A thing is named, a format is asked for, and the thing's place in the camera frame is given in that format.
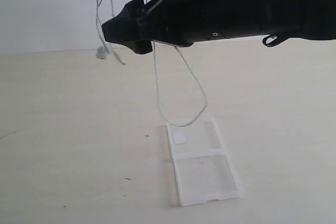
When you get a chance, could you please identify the white square sticker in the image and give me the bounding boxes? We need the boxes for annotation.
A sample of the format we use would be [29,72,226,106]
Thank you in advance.
[173,132,186,145]

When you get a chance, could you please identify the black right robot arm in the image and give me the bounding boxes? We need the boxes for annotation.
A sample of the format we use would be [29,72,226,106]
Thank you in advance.
[102,0,335,55]

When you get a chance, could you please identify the clear plastic hinged case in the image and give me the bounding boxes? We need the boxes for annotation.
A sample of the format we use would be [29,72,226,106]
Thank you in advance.
[166,117,244,206]

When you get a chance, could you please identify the white wired earphones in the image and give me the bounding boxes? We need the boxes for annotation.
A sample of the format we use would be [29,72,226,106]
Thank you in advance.
[95,0,208,127]

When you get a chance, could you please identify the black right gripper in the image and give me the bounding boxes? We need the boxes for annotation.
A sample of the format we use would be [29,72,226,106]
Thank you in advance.
[102,0,263,54]

